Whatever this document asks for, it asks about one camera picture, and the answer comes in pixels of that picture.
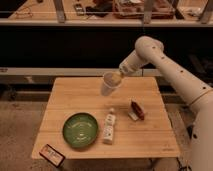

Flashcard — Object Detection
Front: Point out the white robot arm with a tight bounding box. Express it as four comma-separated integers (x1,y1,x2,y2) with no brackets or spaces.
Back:
119,36,213,171

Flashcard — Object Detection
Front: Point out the clear plastic tray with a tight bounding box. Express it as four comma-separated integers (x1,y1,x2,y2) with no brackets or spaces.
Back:
113,0,175,19

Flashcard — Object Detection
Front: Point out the white squeeze bottle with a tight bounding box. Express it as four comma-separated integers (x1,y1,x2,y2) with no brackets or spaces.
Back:
103,108,116,144

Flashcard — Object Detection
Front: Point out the green bowl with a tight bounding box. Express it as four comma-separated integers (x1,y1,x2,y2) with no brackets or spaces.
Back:
62,113,99,149

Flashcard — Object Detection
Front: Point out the black device on shelf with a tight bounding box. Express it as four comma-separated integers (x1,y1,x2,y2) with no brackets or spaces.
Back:
73,3,85,16

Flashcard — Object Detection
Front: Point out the wooden table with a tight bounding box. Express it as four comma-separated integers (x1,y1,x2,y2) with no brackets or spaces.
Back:
32,77,180,159

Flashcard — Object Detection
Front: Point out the shelf rack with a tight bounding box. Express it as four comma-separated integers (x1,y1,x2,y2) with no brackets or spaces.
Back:
0,0,213,84

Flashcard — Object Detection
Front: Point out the black red small box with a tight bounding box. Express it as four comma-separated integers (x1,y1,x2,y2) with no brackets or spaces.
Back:
39,144,65,168

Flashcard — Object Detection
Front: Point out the black cable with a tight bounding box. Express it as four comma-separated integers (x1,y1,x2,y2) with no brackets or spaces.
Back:
175,156,193,171

